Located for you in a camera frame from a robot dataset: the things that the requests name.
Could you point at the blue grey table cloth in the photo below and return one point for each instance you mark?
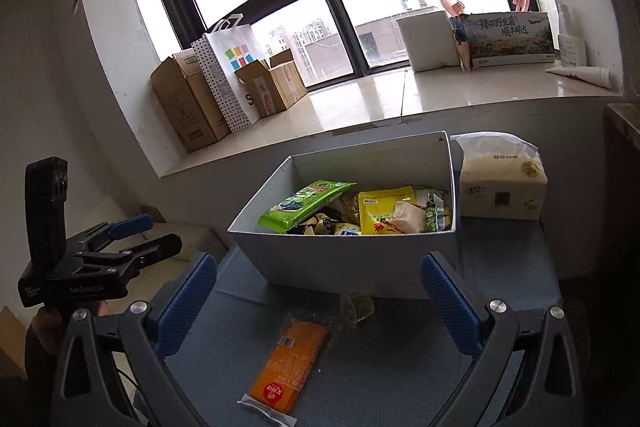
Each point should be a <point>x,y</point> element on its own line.
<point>396,368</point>

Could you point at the white dotted paper bag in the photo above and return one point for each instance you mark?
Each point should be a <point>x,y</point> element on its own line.
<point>221,53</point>

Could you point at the yellow snack packet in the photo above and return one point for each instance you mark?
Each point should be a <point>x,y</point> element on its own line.
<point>377,208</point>

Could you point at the white green snack packet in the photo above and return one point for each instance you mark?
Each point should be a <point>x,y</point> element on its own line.
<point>437,215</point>

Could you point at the white open storage box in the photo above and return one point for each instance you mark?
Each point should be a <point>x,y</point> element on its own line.
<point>377,265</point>

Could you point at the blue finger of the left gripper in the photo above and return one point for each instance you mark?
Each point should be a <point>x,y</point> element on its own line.
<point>155,250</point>
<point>130,227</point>

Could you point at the large brown cardboard box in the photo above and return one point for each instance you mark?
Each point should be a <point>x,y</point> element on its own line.
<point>189,104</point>

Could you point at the yellow jelly cup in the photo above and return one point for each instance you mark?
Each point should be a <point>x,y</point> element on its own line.
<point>355,308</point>

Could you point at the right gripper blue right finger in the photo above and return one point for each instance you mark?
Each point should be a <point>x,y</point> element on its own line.
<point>546,390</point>

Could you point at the person left hand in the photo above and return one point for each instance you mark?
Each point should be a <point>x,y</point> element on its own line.
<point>48,326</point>

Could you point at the orange cake snack packet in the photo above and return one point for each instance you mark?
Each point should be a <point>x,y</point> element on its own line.
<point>280,382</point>

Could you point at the small open cardboard box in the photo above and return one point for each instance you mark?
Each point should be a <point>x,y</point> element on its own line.
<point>274,85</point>

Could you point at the beige orange snack bag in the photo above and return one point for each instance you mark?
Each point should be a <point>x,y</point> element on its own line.
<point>408,218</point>

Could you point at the white tube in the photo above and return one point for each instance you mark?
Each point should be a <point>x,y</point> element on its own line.
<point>597,76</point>

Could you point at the pink figurine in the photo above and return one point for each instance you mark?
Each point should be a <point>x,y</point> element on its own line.
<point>458,7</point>

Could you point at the white foam box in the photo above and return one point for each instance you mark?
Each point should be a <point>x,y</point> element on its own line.
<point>429,41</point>

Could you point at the printed landscape carton box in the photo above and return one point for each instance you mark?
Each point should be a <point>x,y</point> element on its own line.
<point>507,38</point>

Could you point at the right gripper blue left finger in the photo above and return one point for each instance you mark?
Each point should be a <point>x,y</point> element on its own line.
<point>88,390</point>

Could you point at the white plastic bottle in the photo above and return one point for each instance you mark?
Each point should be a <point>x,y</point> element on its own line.
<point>572,48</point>

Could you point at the beige tissue pack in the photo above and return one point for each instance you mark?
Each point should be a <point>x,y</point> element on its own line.
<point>501,177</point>

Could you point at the dark wooden side table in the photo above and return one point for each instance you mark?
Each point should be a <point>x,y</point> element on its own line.
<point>625,117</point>

